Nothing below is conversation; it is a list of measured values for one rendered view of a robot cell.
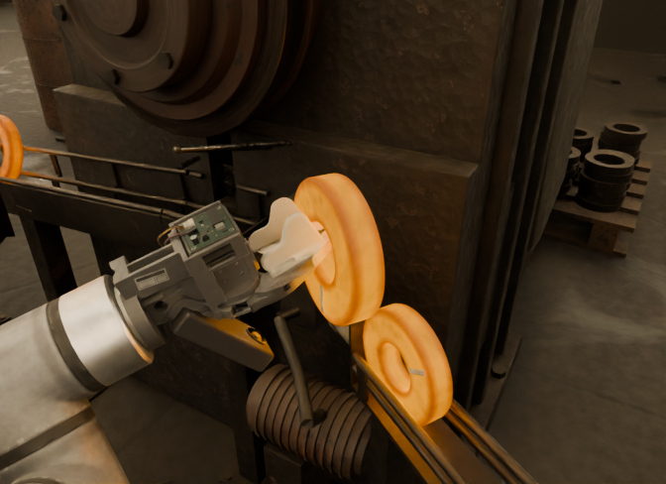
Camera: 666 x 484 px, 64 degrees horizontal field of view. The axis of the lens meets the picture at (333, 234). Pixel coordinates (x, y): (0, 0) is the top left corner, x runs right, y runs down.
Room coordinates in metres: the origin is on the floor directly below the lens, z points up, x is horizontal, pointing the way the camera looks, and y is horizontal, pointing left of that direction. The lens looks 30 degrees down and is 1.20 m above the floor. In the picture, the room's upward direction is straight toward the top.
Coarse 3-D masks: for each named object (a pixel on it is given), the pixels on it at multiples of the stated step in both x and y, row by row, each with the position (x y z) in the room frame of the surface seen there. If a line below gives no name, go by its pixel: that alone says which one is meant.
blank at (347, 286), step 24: (312, 192) 0.48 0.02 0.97; (336, 192) 0.45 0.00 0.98; (360, 192) 0.45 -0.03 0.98; (312, 216) 0.48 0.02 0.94; (336, 216) 0.43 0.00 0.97; (360, 216) 0.43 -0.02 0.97; (336, 240) 0.43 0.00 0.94; (360, 240) 0.41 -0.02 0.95; (336, 264) 0.43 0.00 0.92; (360, 264) 0.40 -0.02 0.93; (384, 264) 0.41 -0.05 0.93; (312, 288) 0.48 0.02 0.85; (336, 288) 0.43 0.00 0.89; (360, 288) 0.40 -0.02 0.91; (384, 288) 0.41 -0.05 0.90; (336, 312) 0.43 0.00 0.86; (360, 312) 0.40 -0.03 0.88
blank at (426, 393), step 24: (384, 312) 0.53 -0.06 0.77; (408, 312) 0.52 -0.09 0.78; (384, 336) 0.53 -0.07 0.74; (408, 336) 0.49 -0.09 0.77; (432, 336) 0.49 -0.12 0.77; (384, 360) 0.53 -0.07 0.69; (408, 360) 0.48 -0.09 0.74; (432, 360) 0.46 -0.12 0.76; (408, 384) 0.51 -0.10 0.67; (432, 384) 0.45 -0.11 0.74; (408, 408) 0.47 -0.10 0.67; (432, 408) 0.44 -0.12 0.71
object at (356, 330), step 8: (352, 328) 0.57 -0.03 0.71; (360, 328) 0.58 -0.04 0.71; (352, 336) 0.57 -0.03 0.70; (360, 336) 0.58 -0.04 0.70; (352, 344) 0.57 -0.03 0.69; (360, 344) 0.57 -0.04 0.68; (352, 352) 0.57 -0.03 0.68; (360, 352) 0.57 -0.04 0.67; (352, 360) 0.57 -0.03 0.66; (352, 376) 0.56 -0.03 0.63; (352, 384) 0.56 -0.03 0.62
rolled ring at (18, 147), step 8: (0, 120) 1.29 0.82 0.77; (8, 120) 1.30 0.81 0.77; (0, 128) 1.28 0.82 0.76; (8, 128) 1.27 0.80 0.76; (16, 128) 1.29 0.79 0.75; (0, 136) 1.27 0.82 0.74; (8, 136) 1.26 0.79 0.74; (16, 136) 1.27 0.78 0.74; (8, 144) 1.25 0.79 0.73; (16, 144) 1.26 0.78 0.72; (8, 152) 1.24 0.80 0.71; (16, 152) 1.25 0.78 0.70; (8, 160) 1.23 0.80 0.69; (16, 160) 1.24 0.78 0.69; (8, 168) 1.23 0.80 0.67; (16, 168) 1.24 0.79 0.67; (8, 176) 1.23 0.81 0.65; (16, 176) 1.25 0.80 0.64
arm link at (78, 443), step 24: (48, 432) 0.29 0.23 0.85; (72, 432) 0.30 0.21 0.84; (96, 432) 0.31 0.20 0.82; (0, 456) 0.27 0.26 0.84; (24, 456) 0.27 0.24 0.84; (48, 456) 0.28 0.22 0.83; (72, 456) 0.28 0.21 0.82; (96, 456) 0.29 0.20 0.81; (0, 480) 0.27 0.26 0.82; (72, 480) 0.26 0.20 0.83; (96, 480) 0.27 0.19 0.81; (120, 480) 0.29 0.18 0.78
